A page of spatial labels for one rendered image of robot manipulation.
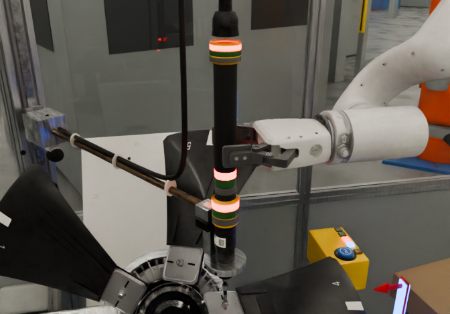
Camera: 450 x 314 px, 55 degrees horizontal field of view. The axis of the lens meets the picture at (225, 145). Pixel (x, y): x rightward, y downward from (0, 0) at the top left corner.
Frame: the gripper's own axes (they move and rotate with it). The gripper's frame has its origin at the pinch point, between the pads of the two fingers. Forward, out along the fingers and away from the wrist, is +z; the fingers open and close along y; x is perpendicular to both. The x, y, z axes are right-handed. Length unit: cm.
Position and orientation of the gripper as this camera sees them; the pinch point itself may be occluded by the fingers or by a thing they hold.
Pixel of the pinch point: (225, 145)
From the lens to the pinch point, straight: 65.0
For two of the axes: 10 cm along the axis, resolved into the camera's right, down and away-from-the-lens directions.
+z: -9.8, 0.7, -1.8
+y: -2.0, -3.6, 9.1
